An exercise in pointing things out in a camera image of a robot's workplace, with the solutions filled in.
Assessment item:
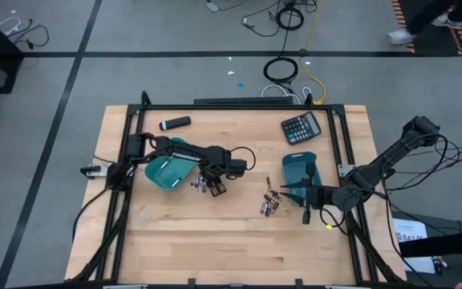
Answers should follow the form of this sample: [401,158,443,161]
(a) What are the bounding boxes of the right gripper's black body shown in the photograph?
[302,161,338,226]

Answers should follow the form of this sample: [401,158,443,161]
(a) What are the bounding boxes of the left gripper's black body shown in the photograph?
[203,158,232,186]

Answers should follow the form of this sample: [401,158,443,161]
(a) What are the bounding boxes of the blue grey plastic bin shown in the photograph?
[281,151,319,206]

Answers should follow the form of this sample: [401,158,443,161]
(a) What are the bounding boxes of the black desk calculator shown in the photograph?
[280,111,322,146]

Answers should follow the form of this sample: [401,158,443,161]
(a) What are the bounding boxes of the teal green plastic bin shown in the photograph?
[144,136,198,192]

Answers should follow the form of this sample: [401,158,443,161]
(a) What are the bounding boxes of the black white marker pen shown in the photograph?
[158,116,193,132]

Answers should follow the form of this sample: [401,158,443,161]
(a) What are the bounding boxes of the black ribbed bar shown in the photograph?
[192,96,295,107]

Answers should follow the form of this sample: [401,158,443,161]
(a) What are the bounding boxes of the white paper sheet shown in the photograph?
[391,218,436,275]

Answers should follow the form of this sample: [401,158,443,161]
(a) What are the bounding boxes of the black side table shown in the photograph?
[391,210,462,289]

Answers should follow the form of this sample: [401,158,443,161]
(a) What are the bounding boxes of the person's shoe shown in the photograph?
[431,12,462,30]
[386,27,416,46]

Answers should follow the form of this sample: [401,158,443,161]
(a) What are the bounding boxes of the person's legs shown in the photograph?
[397,0,462,35]

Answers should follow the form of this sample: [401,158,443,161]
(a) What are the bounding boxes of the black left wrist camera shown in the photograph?
[226,158,249,173]

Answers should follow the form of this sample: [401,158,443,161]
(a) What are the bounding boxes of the black gripper loop cable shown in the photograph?
[229,145,257,172]

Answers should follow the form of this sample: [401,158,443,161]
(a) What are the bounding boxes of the black aluminium rig frame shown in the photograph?
[65,90,407,288]

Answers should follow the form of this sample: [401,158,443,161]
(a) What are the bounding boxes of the yellow floor cable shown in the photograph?
[298,0,328,106]

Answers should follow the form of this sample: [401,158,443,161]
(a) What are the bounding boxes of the black coiled floor cable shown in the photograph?
[274,4,306,31]
[262,56,299,84]

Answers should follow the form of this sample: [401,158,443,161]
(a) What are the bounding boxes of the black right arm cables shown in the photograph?
[375,134,462,289]

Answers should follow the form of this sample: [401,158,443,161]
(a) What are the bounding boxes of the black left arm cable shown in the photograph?
[71,186,110,244]

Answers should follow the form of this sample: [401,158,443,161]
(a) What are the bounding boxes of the thin black floor cable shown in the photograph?
[12,18,51,51]

